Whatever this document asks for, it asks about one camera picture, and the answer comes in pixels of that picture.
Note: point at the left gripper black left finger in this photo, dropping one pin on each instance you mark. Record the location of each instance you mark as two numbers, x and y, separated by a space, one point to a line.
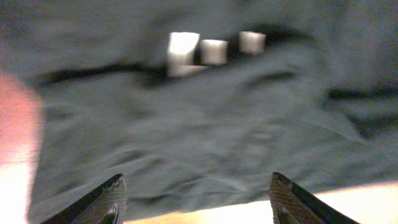
106 204

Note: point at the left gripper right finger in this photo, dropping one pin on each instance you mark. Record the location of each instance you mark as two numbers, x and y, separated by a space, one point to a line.
292 204

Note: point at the black t-shirt white lettering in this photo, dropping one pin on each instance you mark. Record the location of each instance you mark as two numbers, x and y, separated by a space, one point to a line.
197 103

